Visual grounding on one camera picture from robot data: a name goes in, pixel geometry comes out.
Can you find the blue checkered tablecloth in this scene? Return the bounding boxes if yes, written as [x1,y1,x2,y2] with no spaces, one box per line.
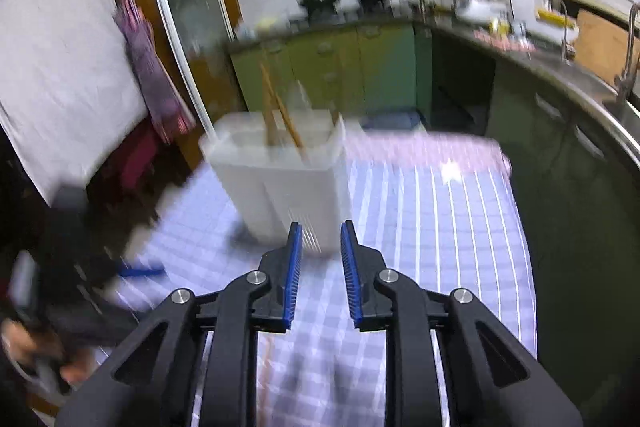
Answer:
[113,134,538,426]

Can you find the glass sliding door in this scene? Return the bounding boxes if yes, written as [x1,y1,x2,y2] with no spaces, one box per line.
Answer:
[156,0,244,138]

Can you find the purple checkered apron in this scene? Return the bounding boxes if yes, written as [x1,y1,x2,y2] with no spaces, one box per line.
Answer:
[114,0,195,144]

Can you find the white plastic utensil holder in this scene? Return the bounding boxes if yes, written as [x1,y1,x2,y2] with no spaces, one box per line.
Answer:
[200,109,352,256]

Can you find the left hand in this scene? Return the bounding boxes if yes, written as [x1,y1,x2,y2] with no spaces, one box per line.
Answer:
[1,319,94,385]

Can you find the wooden chopstick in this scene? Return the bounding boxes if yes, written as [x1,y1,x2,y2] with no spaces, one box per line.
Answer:
[271,92,307,160]
[260,63,279,146]

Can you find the steel sink faucet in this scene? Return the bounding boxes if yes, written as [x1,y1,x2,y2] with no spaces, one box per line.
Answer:
[615,2,640,105]

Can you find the wooden cutting board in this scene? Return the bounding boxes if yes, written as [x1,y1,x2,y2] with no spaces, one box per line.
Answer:
[574,10,627,86]

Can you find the green kitchen cabinets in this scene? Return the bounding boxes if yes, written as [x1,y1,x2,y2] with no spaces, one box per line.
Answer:
[229,20,432,122]

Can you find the black wok left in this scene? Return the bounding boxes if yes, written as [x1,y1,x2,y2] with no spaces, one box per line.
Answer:
[297,0,340,17]

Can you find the white hanging cloth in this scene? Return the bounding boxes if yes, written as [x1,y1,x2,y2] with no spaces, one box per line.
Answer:
[0,0,146,202]

